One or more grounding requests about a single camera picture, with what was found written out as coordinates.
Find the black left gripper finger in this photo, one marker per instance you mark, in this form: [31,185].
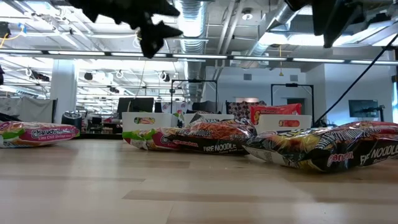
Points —
[152,39]
[163,7]

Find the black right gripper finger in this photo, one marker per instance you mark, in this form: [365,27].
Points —
[297,3]
[335,15]

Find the orange saucy noods pack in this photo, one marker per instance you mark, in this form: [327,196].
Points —
[373,124]
[273,112]

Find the black fire noodle pack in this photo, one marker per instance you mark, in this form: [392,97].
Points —
[217,132]
[326,149]

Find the long horizontal light bar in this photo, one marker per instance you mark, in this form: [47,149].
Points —
[199,56]

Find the round ceiling sensor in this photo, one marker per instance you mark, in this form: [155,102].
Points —
[247,14]

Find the black computer monitor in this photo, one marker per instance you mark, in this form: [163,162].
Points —
[143,104]
[124,107]

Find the black round drum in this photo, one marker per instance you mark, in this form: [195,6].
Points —
[72,119]

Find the grey partition curtain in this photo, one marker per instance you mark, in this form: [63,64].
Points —
[34,109]

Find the silver ventilation duct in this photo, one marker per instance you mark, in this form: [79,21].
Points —
[190,31]

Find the black background rig frame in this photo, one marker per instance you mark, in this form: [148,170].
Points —
[194,81]
[292,85]

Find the square wall vent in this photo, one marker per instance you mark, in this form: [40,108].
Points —
[293,77]
[247,76]

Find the wall-mounted black monitor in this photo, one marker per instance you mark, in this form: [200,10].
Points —
[363,108]

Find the black ceiling camera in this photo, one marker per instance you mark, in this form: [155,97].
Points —
[4,29]

